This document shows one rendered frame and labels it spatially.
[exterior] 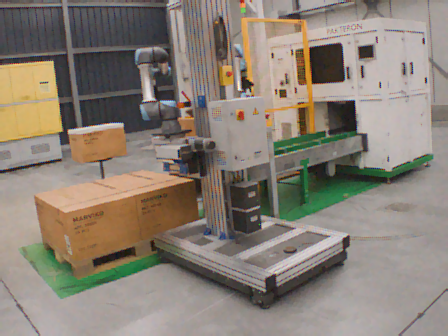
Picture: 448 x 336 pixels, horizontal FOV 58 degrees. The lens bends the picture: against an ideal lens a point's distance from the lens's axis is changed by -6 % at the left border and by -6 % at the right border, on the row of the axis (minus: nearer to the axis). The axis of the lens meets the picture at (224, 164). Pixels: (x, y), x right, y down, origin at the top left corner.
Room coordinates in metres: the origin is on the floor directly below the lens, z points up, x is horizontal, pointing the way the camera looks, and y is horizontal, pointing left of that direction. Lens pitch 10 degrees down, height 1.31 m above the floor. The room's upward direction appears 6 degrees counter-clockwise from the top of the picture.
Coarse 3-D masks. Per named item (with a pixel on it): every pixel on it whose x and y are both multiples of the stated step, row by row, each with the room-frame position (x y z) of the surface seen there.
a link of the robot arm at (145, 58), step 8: (152, 48) 3.23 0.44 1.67; (136, 56) 3.19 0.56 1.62; (144, 56) 3.20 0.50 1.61; (152, 56) 3.21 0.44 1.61; (136, 64) 3.24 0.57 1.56; (144, 64) 3.19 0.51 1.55; (152, 64) 3.23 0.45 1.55; (144, 72) 3.19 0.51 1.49; (144, 80) 3.18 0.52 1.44; (152, 80) 3.21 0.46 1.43; (144, 88) 3.18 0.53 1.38; (152, 88) 3.19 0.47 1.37; (144, 96) 3.17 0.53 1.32; (152, 96) 3.17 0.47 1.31; (144, 104) 3.14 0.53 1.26; (152, 104) 3.14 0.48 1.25; (144, 112) 3.12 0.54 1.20; (152, 112) 3.13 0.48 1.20
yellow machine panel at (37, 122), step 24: (0, 72) 9.51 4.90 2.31; (24, 72) 9.86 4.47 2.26; (48, 72) 10.23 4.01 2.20; (0, 96) 9.46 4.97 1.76; (24, 96) 9.81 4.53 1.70; (48, 96) 10.18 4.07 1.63; (0, 120) 9.41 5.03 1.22; (24, 120) 9.75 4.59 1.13; (48, 120) 10.12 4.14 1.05; (0, 144) 9.40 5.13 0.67; (24, 144) 9.75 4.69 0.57; (48, 144) 10.11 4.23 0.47; (0, 168) 9.33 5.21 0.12; (24, 168) 9.71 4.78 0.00
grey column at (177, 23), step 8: (176, 16) 5.11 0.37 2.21; (176, 24) 5.11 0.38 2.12; (176, 32) 5.12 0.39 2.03; (176, 40) 5.17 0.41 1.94; (184, 40) 5.14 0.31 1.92; (176, 48) 5.18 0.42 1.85; (184, 48) 5.13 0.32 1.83; (176, 56) 5.20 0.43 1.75; (176, 64) 5.21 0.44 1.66; (176, 72) 5.22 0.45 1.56; (184, 88) 5.12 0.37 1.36; (184, 112) 5.17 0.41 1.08; (200, 200) 5.04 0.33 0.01
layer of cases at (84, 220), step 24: (48, 192) 3.82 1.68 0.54; (72, 192) 3.71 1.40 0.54; (96, 192) 3.61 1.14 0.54; (120, 192) 3.51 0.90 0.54; (144, 192) 3.43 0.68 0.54; (168, 192) 3.56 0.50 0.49; (192, 192) 3.71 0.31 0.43; (48, 216) 3.44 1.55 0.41; (72, 216) 3.04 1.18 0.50; (96, 216) 3.15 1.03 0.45; (120, 216) 3.27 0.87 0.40; (144, 216) 3.40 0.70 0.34; (168, 216) 3.54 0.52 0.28; (192, 216) 3.69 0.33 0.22; (72, 240) 3.01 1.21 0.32; (96, 240) 3.13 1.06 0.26; (120, 240) 3.25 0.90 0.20
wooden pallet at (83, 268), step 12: (48, 240) 3.59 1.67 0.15; (144, 240) 3.38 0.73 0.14; (60, 252) 3.30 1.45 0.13; (108, 252) 3.18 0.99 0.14; (132, 252) 3.38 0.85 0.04; (144, 252) 3.37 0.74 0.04; (156, 252) 3.44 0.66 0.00; (72, 264) 3.06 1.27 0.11; (84, 264) 3.05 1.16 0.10; (108, 264) 3.21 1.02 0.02; (120, 264) 3.23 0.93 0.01; (84, 276) 3.04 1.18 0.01
